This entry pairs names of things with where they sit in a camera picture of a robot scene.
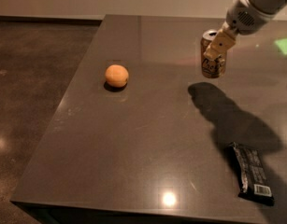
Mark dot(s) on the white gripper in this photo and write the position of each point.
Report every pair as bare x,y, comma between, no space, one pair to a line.
241,20

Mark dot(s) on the orange soda can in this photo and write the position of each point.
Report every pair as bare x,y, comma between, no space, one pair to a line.
211,69

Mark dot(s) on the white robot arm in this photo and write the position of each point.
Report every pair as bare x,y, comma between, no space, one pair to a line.
269,6

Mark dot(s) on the orange fruit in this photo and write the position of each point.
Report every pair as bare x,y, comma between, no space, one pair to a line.
116,76

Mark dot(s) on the black snack bar wrapper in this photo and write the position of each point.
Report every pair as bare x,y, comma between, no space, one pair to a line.
251,176

